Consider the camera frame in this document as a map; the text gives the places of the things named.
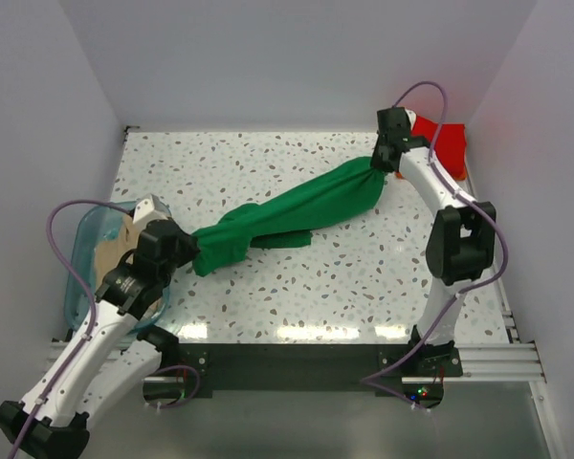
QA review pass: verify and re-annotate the green t shirt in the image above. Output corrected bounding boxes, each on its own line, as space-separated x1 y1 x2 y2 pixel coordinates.
192 157 386 276

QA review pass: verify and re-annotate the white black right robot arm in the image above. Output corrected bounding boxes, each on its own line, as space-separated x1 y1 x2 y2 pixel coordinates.
371 107 496 378

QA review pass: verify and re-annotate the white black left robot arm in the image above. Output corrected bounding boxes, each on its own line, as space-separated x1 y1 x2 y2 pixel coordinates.
0 218 199 458

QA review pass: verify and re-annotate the beige crumpled t shirt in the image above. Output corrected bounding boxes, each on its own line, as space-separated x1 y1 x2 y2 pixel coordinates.
94 213 171 321

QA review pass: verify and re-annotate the red folded t shirt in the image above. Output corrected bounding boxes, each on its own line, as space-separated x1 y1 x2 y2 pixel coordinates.
408 112 467 175

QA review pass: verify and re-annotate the clear blue plastic bin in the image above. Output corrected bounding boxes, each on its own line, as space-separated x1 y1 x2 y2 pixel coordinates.
65 200 173 331

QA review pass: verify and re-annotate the orange folded t shirt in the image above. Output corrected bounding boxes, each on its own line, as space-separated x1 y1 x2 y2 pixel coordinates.
394 167 468 182

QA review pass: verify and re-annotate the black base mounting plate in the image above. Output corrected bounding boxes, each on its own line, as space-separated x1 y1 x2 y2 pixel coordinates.
122 329 462 412

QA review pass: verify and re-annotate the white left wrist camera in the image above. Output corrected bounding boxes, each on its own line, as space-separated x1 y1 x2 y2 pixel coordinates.
132 193 171 230

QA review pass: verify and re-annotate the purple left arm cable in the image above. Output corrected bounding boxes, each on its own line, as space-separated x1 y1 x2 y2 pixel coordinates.
4 199 202 459

